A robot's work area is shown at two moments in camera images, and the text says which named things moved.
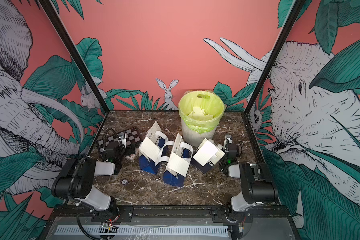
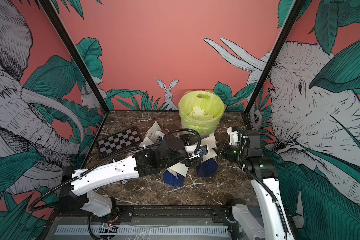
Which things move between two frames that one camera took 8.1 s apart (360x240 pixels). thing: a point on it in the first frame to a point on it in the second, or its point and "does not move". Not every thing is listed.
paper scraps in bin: [199, 114] does not move
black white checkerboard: [132, 136] does not move
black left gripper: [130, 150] to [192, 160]
